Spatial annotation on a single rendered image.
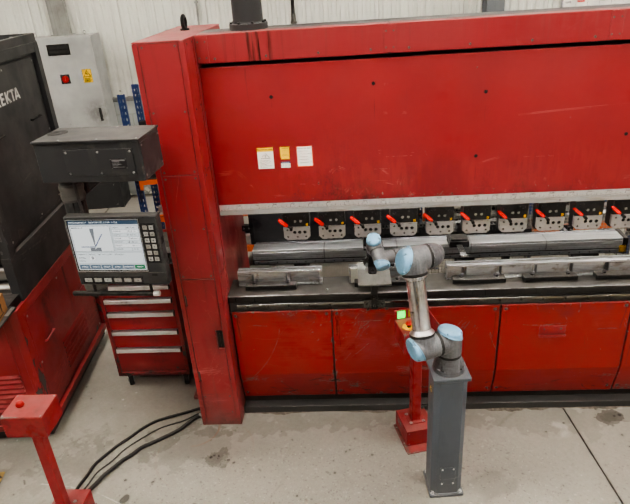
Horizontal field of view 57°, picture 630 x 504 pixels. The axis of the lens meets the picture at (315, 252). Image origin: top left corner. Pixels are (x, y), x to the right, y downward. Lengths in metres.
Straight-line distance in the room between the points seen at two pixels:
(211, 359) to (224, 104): 1.48
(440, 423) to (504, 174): 1.34
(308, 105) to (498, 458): 2.22
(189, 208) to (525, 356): 2.13
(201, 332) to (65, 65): 4.66
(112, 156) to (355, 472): 2.12
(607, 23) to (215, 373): 2.78
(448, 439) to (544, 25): 2.06
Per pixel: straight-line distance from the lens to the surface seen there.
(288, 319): 3.45
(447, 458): 3.22
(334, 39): 2.99
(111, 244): 2.87
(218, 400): 3.75
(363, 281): 3.19
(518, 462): 3.64
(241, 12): 3.11
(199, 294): 3.32
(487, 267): 3.49
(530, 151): 3.27
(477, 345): 3.61
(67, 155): 2.81
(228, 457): 3.66
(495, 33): 3.08
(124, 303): 3.92
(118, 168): 2.72
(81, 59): 7.40
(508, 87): 3.15
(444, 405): 2.97
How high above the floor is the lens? 2.55
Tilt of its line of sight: 26 degrees down
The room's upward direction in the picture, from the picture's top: 4 degrees counter-clockwise
